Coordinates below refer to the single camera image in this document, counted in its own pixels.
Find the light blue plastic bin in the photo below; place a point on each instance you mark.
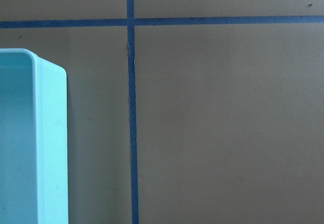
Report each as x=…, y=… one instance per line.
x=34, y=172

